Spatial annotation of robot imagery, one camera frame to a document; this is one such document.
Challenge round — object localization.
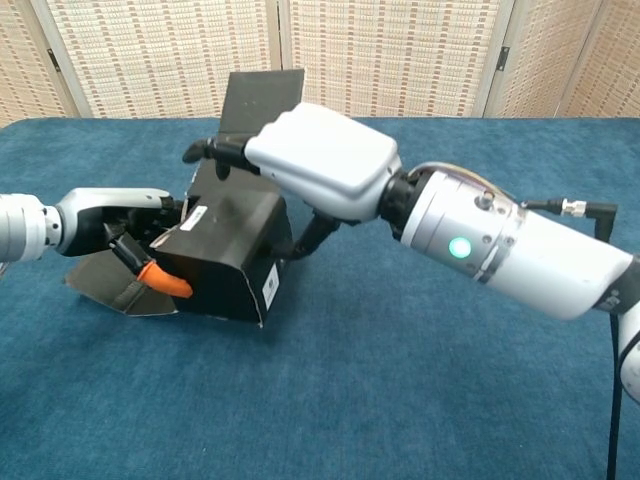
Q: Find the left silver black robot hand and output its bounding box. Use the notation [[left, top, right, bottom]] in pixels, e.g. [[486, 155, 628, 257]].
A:
[[53, 187, 194, 300]]

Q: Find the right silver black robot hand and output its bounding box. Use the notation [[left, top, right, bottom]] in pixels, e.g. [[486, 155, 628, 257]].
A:
[[182, 102, 404, 262]]

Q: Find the black cardboard box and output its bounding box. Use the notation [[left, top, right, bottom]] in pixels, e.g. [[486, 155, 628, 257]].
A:
[[62, 68, 306, 329]]

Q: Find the blue felt table mat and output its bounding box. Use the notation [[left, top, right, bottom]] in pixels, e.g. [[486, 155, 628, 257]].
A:
[[0, 117, 640, 480]]

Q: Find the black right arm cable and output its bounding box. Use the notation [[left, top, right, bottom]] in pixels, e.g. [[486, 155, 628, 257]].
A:
[[522, 198, 626, 480]]

